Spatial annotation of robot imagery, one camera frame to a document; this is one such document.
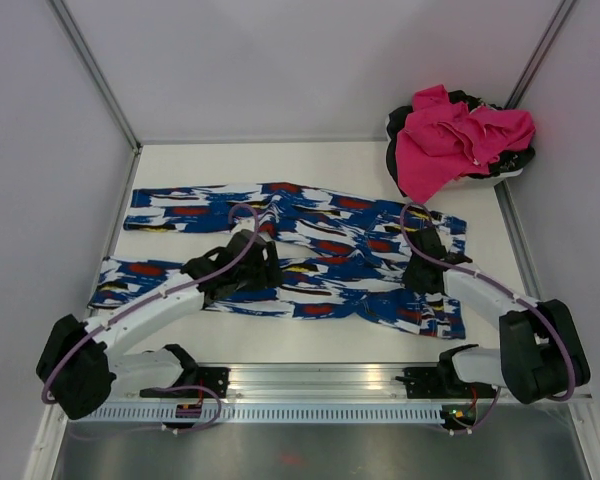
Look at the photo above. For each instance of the pink trousers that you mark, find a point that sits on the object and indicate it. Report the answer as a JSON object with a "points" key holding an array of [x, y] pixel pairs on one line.
{"points": [[441, 141]]}

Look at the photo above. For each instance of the left aluminium frame post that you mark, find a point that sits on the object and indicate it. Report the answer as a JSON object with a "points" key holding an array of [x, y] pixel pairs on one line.
{"points": [[80, 45]]}

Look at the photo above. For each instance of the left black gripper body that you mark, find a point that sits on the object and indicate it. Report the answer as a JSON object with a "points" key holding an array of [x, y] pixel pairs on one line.
{"points": [[261, 276]]}

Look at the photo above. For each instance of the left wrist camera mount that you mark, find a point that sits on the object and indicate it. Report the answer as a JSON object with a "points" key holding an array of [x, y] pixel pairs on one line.
{"points": [[245, 237]]}

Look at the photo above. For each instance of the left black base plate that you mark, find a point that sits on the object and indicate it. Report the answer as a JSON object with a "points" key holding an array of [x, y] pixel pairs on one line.
{"points": [[213, 378]]}

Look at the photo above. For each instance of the aluminium frame post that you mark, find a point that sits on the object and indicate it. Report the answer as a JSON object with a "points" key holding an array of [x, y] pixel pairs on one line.
{"points": [[80, 45], [541, 51]]}

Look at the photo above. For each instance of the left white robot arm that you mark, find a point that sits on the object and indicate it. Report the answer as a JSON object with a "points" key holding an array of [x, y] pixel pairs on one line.
{"points": [[85, 363]]}

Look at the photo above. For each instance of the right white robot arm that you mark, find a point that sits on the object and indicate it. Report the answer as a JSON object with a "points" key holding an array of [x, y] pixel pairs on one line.
{"points": [[539, 354]]}

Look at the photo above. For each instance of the white slotted cable duct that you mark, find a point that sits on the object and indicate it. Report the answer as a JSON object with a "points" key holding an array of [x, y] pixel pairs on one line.
{"points": [[283, 413]]}

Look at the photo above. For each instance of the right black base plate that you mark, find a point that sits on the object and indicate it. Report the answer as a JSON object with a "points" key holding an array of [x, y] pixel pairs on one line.
{"points": [[425, 382]]}

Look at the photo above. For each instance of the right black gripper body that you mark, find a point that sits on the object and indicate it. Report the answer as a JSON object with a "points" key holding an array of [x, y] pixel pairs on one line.
{"points": [[413, 278]]}

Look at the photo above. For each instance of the blue white patterned trousers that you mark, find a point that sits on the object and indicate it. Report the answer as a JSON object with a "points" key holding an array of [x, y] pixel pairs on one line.
{"points": [[355, 250]]}

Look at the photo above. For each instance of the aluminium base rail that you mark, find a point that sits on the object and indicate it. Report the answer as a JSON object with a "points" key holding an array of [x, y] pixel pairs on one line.
{"points": [[320, 382]]}

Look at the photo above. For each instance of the right aluminium frame post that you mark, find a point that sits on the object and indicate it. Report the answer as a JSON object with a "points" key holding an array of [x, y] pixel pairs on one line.
{"points": [[541, 51]]}

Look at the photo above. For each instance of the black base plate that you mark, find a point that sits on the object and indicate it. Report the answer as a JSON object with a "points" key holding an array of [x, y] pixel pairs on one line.
{"points": [[425, 382], [213, 378]]}

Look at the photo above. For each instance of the black garment pile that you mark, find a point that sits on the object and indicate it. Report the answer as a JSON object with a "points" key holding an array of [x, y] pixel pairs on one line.
{"points": [[509, 164]]}

